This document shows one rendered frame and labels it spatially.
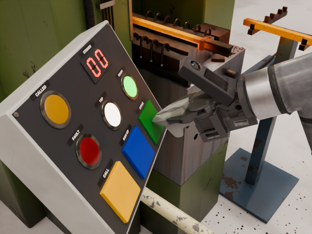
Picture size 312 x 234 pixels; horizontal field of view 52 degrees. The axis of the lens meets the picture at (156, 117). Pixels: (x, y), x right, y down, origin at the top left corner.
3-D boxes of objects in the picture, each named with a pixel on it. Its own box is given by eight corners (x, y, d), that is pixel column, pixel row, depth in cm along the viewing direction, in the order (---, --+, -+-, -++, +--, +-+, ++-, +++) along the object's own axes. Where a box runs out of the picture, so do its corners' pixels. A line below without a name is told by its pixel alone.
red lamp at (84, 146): (107, 157, 52) (105, 137, 50) (86, 173, 50) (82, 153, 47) (95, 149, 54) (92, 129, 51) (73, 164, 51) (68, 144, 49)
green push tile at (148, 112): (165, 124, 74) (149, 98, 71) (157, 145, 69) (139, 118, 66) (158, 126, 75) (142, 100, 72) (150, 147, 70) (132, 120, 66)
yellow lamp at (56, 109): (77, 118, 49) (73, 94, 46) (52, 133, 46) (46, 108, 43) (65, 110, 51) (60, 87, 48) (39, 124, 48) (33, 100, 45)
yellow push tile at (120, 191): (141, 189, 59) (119, 159, 55) (128, 223, 53) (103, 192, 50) (134, 190, 59) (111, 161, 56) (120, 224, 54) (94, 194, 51)
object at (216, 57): (224, 58, 114) (224, 55, 113) (224, 62, 112) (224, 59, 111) (211, 57, 115) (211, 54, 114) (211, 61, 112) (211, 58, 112)
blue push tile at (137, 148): (155, 152, 66) (137, 125, 63) (145, 178, 61) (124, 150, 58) (148, 154, 67) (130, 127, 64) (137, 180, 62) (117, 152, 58)
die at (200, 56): (211, 57, 115) (214, 34, 110) (178, 78, 103) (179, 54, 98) (127, 28, 137) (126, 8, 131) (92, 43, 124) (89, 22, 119)
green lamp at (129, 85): (143, 93, 68) (142, 75, 65) (127, 103, 65) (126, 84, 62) (132, 88, 69) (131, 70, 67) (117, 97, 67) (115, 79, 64)
